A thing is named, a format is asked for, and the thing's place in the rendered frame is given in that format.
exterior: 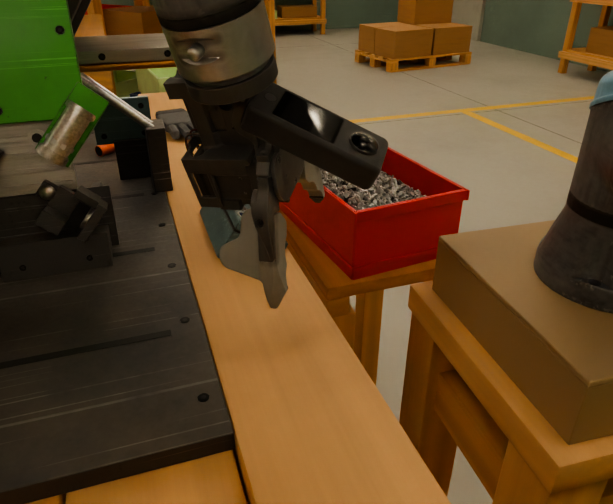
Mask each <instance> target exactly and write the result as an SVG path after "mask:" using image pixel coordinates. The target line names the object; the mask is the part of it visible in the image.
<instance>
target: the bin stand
mask: <svg viewBox="0 0 613 504"><path fill-rule="evenodd" d="M278 212H280V213H281V214H282V216H283V217H284V218H285V220H286V223H287V237H286V241H287V243H288V246H287V248H288V250H289V251H290V253H291V254H292V256H293V257H294V259H295V261H296V262H297V264H298V265H299V267H300V268H301V270H302V272H303V273H304V275H305V276H306V278H307V279H308V281H309V282H310V284H311V286H312V287H313V289H314V290H315V292H316V293H317V295H318V297H319V298H320V300H321V301H322V303H323V304H324V306H325V307H326V309H327V311H328V312H329V314H330V315H331V317H332V318H333V320H334V322H335V323H336V325H337V326H338V328H339V329H340V331H341V332H342V334H343V336H344V337H345V339H346V340H347V342H348V343H349V345H350V347H351V348H352V350H353V351H354V353H355V354H356V356H357V357H358V359H359V361H360V362H361V364H362V365H363V367H364V368H365V370H366V372H367V373H368V375H369V376H370V378H371V379H372V381H373V382H374V384H375V386H376V379H377V367H378V355H379V343H380V331H381V319H382V307H383V295H384V289H388V288H394V287H399V286H404V285H409V284H414V283H419V282H429V281H433V278H434V270H435V263H436V259H434V260H430V261H426V262H422V263H418V264H414V265H411V266H407V267H403V268H399V269H395V270H391V271H387V272H384V273H380V274H376V275H372V276H368V277H364V278H360V279H356V280H351V279H350V278H349V277H348V276H347V275H346V274H345V273H344V272H343V271H342V270H341V269H340V268H339V267H338V266H337V265H336V264H335V263H334V262H333V261H332V260H331V259H330V258H329V257H328V256H327V255H326V254H325V253H324V252H323V251H322V250H321V249H320V248H319V247H318V246H317V245H316V244H315V243H314V242H313V241H312V240H311V239H310V238H309V237H308V236H307V235H306V234H305V233H304V232H303V231H302V230H300V229H299V228H298V227H297V226H296V225H295V224H294V223H293V222H292V221H291V220H290V219H289V218H288V217H287V216H286V215H285V214H284V213H283V212H282V211H281V210H279V211H278ZM352 295H356V309H355V310H354V309H353V308H352V306H351V305H350V303H349V296H352Z"/></svg>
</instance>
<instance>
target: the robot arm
mask: <svg viewBox="0 0 613 504"><path fill-rule="evenodd" d="M151 1H152V4H153V7H154V9H155V12H156V14H157V17H158V19H159V22H160V25H161V27H162V30H163V32H164V35H165V38H166V40H167V43H168V46H169V48H170V51H171V53H172V56H173V59H174V61H175V64H176V67H177V71H176V75H175V76H174V77H170V78H169V79H167V80H166V81H165V82H164V84H163V85H164V87H165V90H166V92H167V95H168V97H169V100H173V99H183V102H184V104H185V107H186V109H187V112H188V114H189V117H190V120H191V122H192V125H193V127H194V129H191V131H190V134H188V135H187V136H186V137H185V146H186V149H187V151H186V153H185V154H184V156H183V157H182V158H181V162H182V164H183V166H184V169H185V171H186V173H187V176H188V178H189V180H190V183H191V185H192V187H193V189H194V192H195V194H196V196H197V199H198V201H199V203H200V206H201V207H218V208H221V209H222V210H242V209H243V207H244V205H245V204H251V208H250V209H247V210H246V211H245V212H244V213H243V214H242V216H241V232H240V235H239V237H238V238H236V239H234V240H232V241H230V242H228V243H226V244H224V245H223V246H222V247H221V248H220V255H219V256H220V261H221V263H222V264H223V265H224V266H225V267H226V268H228V269H230V270H233V271H236V272H239V273H241V274H244V275H247V276H249V277H252V278H255V279H257V280H260V281H261V282H262V283H263V288H264V292H265V295H266V298H267V301H268V303H269V305H270V307H271V308H273V309H276V308H278V306H279V305H280V303H281V301H282V299H283V297H284V295H285V294H286V292H287V290H288V286H287V280H286V268H287V262H286V257H285V242H286V237H287V223H286V220H285V218H284V217H283V216H282V214H281V213H280V212H278V211H279V210H280V207H279V202H284V203H289V202H290V197H291V195H292V193H293V191H294V189H295V187H296V184H297V183H301V185H302V187H303V190H307V192H308V194H309V198H311V199H312V200H313V201H314V202H315V203H320V202H321V201H322V200H323V199H324V197H325V192H324V187H323V181H322V176H321V172H320V169H319V168H321V169H323V170H325V171H327V172H329V173H331V174H333V175H335V176H337V177H339V178H341V179H343V180H345V181H347V182H349V183H351V184H353V185H355V186H357V187H359V188H361V189H364V190H366V189H369V188H371V187H372V185H373V184H374V182H375V181H376V179H377V177H378V176H379V174H380V172H381V169H382V166H383V162H384V159H385V156H386V153H387V149H388V141H387V140H386V139H385V138H383V137H381V136H379V135H377V134H375V133H373V132H371V131H369V130H367V129H365V128H363V127H361V126H359V125H357V124H355V123H353V122H351V121H349V120H347V119H345V118H343V117H341V116H339V115H337V114H335V113H333V112H331V111H329V110H327V109H325V108H323V107H321V106H319V105H317V104H315V103H313V102H311V101H309V100H307V99H305V98H303V97H301V96H299V95H297V94H295V93H293V92H291V91H289V90H287V89H285V88H283V87H281V86H279V85H277V84H275V83H273V82H274V81H275V79H276V78H277V75H278V68H277V64H276V60H275V56H274V50H275V43H274V39H273V35H272V31H271V27H270V23H269V19H268V15H267V11H266V7H265V3H264V0H151ZM589 109H590V114H589V118H588V121H587V125H586V129H585V133H584V137H583V140H582V144H581V148H580V152H579V155H578V159H577V163H576V167H575V170H574V174H573V178H572V182H571V186H570V189H569V193H568V197H567V201H566V204H565V206H564V208H563V209H562V211H561V212H560V214H559V215H558V217H557V218H556V220H555V221H554V223H553V224H552V226H551V227H550V229H549V231H548V232H547V234H546V235H545V236H544V237H543V238H542V240H541V241H540V243H539V245H538V247H537V251H536V255H535V259H534V270H535V272H536V274H537V276H538V277H539V278H540V280H541V281H542V282H543V283H544V284H545V285H547V286H548V287H549V288H550V289H552V290H553V291H555V292H556V293H558V294H559V295H561V296H563V297H565V298H567V299H569V300H571V301H573V302H576V303H578V304H581V305H583V306H586V307H589V308H592V309H596V310H599V311H603V312H608V313H613V70H612V71H610V72H608V73H606V74H605V75H604V76H603V77H602V78H601V80H600V81H599V84H598V87H597V90H596V93H595V96H594V100H593V101H592V102H591V103H590V105H589ZM192 131H195V132H196V133H192ZM189 136H190V137H191V140H190V141H189V142H187V138H188V137H189ZM198 144H201V145H200V146H199V145H198ZM198 147H199V148H198ZM195 148H197V149H198V150H197V151H196V153H195V154H194V153H193V151H194V150H195ZM193 175H194V176H193ZM194 177H195V178H194ZM195 179H196V180H195ZM196 182H197V183H196ZM197 184H198V185H197ZM198 186H199V188H198ZM199 189H200V190H199ZM200 191H201V192H200ZM201 194H202V195H201Z"/></svg>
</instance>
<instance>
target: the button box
mask: <svg viewBox="0 0 613 504"><path fill-rule="evenodd" d="M244 207H245V208H246V210H247V209H250V208H251V204H245V205H244ZM246 210H243V209H242V210H222V209H221V208H218V207H202V208H201V210H200V215H201V217H202V220H203V222H204V225H205V228H206V230H207V233H208V235H209V238H210V240H211V243H212V245H213V248H214V250H215V253H216V256H217V257H218V258H220V256H219V255H220V248H221V247H222V246H223V245H224V244H226V243H228V242H230V241H232V240H234V239H236V238H238V237H239V235H240V232H241V215H240V214H239V212H243V213H244V212H245V211H246Z"/></svg>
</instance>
